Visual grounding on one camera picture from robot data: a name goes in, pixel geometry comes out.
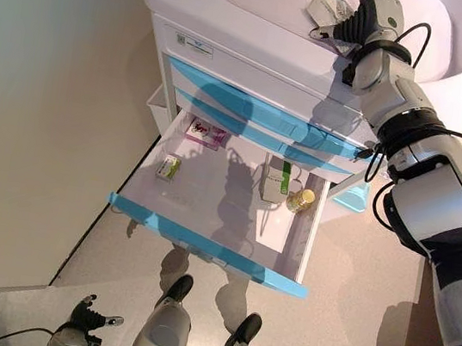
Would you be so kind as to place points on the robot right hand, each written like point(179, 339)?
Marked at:
point(362, 23)

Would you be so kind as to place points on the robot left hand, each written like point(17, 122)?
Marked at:
point(85, 318)

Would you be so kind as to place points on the blue white medicine box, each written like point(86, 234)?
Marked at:
point(325, 6)

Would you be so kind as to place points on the blue front cart drawer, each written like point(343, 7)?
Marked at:
point(197, 194)
point(324, 161)
point(185, 72)

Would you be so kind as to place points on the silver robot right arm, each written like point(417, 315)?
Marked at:
point(430, 181)

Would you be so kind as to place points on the purple medicine box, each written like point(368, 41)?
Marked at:
point(218, 140)

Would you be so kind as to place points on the yellow medicine bottle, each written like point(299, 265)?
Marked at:
point(301, 200)

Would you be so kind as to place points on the silver robot left leg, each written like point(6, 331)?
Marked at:
point(163, 337)

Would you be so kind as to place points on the black robot left foot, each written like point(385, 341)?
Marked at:
point(176, 289)

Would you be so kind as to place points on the black robot foot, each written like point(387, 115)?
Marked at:
point(246, 330)
point(176, 289)

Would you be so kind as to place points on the black robot right foot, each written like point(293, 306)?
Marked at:
point(246, 330)

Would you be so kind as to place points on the cart label sticker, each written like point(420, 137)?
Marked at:
point(193, 45)

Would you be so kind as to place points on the small lime green box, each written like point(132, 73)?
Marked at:
point(169, 167)

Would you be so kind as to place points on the light blue waste bin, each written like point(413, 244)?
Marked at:
point(353, 198)

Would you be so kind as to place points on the tall white green box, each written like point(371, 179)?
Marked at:
point(278, 180)

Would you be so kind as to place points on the white box red print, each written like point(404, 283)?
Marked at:
point(200, 130)

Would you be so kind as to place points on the white cart side holder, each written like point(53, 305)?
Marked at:
point(155, 103)

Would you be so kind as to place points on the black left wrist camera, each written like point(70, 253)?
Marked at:
point(91, 343)

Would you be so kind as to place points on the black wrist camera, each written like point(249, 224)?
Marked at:
point(349, 74)
point(91, 343)

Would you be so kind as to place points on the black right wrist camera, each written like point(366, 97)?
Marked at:
point(349, 74)

